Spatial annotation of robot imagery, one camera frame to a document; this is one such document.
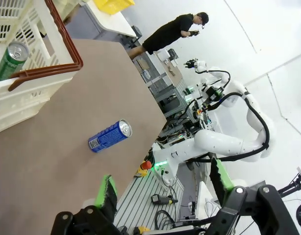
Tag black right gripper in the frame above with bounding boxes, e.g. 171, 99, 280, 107
205, 86, 224, 101

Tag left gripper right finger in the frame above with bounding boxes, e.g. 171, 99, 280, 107
206, 157, 301, 235

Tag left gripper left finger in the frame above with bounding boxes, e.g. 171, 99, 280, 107
50, 174, 119, 235

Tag blue drink can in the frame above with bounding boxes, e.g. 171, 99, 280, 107
88, 118, 133, 154

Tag green drink can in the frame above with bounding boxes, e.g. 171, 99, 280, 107
0, 41, 30, 83

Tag cream plastic shopping basket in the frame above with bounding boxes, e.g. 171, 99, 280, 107
0, 0, 84, 136

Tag yellow plastic basket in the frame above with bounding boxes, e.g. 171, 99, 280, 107
92, 0, 136, 16

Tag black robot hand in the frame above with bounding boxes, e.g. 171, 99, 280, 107
183, 58, 199, 71

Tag red emergency stop button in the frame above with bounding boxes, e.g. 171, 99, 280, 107
134, 160, 152, 178

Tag black power adapter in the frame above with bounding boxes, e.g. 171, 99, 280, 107
151, 193, 178, 205

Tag black tripod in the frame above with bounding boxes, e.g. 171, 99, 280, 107
276, 171, 301, 198

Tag person in black clothes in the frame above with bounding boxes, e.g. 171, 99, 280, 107
129, 11, 210, 59

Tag white side table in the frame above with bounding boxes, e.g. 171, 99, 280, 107
78, 0, 139, 40

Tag slotted aluminium base plate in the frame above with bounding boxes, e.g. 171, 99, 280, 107
113, 168, 185, 231

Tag metal frame workbench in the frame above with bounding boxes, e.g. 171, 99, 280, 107
133, 47, 190, 118

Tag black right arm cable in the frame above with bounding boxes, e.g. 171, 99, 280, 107
201, 90, 272, 164

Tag black coiled cable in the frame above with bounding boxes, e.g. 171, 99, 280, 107
154, 209, 177, 230

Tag brown basket handle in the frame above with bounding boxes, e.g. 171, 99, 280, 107
7, 0, 84, 93

